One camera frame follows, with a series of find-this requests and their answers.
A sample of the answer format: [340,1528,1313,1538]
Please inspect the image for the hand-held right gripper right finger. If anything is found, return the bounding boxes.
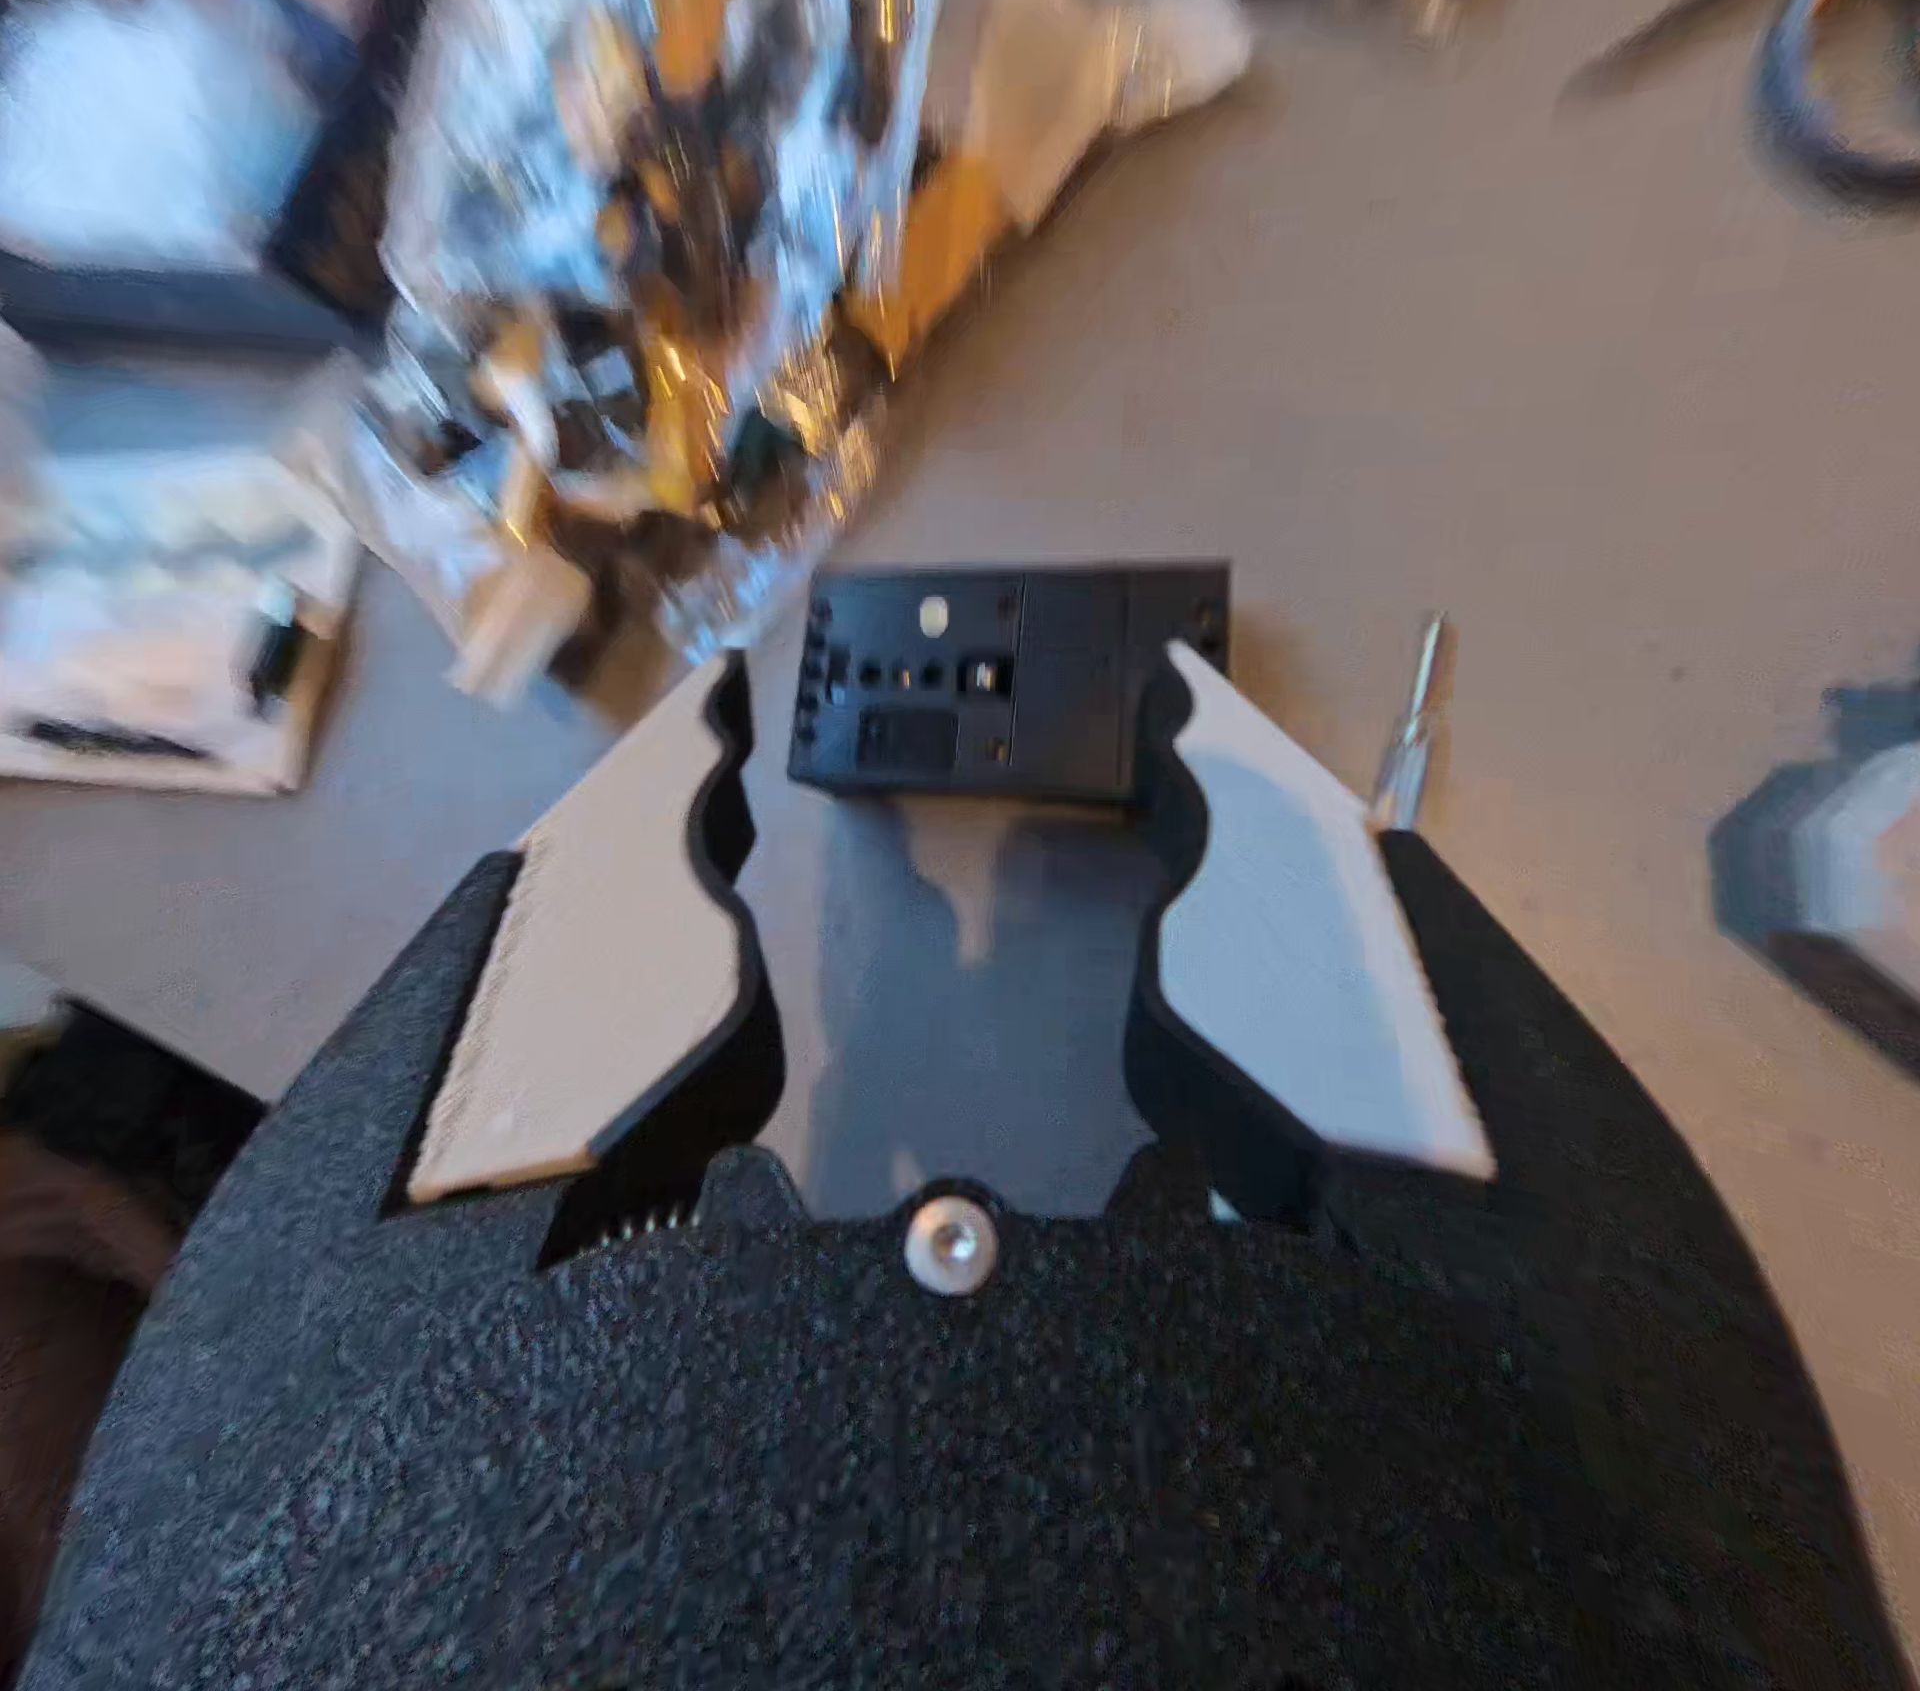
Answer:
[1123,637,1500,1185]

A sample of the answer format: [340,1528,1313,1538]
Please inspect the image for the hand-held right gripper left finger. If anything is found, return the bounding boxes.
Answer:
[403,649,790,1207]

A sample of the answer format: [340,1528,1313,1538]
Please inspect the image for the black drive box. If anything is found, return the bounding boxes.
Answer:
[784,557,1236,811]

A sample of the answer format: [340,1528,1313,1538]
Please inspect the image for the blue-cover instruction booklet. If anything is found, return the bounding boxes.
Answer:
[0,323,365,803]

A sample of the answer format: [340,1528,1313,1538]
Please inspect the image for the grey desk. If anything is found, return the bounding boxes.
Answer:
[0,0,1920,1602]

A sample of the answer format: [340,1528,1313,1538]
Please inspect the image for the small silver metal tool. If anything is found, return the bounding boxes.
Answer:
[1364,607,1451,833]

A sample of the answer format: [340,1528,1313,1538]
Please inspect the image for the clear bag yellow blue parts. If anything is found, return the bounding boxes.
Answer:
[348,0,1022,705]

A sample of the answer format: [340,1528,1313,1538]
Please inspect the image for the clear bag yellow leaflet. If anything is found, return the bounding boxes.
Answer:
[835,0,1266,375]

